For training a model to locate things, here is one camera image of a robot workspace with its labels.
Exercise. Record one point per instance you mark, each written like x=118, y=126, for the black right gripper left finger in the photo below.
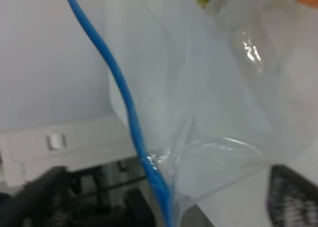
x=41, y=203

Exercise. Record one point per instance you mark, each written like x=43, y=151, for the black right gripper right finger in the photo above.
x=292, y=200

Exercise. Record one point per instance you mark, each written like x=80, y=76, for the clear zip bag blue seal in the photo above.
x=210, y=95

